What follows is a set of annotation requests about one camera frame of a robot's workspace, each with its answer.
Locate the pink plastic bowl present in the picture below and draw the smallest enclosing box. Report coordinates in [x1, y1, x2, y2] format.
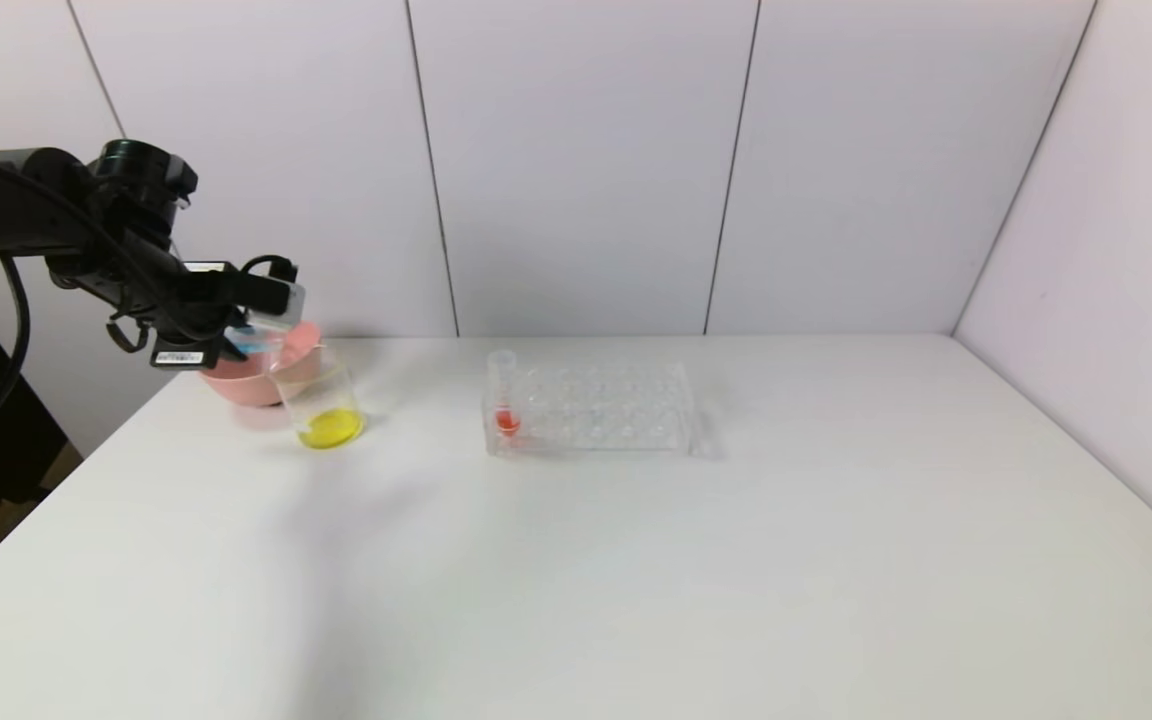
[198, 320, 325, 408]

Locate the test tube with red pigment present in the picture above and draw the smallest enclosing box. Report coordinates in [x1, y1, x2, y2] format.
[488, 349, 524, 438]

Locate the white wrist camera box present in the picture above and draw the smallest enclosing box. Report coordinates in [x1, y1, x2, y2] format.
[256, 279, 306, 332]

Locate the thin black camera cable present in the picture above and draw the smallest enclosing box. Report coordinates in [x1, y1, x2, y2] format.
[240, 254, 300, 288]

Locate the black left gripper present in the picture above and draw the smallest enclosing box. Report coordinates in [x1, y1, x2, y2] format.
[149, 329, 249, 371]

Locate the clear glass beaker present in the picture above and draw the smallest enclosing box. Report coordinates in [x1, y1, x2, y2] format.
[270, 345, 369, 451]

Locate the clear acrylic test tube rack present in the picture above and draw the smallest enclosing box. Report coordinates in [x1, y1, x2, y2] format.
[482, 361, 700, 458]

